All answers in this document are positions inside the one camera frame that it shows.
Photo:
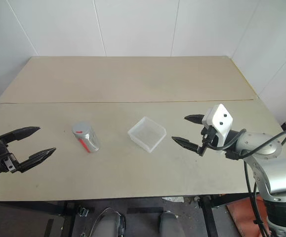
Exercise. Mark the small metal caster bracket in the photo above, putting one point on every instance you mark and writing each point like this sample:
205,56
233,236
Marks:
84,211

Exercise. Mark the dark rounded grey shape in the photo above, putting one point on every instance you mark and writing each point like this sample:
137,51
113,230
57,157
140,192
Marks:
113,223

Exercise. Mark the clear plastic square container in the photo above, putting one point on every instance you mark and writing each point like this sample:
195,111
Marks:
146,134

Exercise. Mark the black table frame leg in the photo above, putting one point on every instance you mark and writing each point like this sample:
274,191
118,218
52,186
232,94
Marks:
209,217
63,217

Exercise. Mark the white crumpled scrap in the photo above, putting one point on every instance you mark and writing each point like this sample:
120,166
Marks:
173,199

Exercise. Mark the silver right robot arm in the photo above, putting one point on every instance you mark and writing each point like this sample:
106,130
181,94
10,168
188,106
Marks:
276,172

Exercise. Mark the red floor mat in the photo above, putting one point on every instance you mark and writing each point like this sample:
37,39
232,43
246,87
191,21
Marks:
246,214

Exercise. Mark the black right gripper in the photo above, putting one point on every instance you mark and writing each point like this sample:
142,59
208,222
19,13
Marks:
209,137

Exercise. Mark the silver can with red label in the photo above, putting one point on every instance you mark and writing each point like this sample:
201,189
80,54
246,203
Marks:
87,137

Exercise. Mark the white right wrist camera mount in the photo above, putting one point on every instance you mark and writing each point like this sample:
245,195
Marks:
220,118

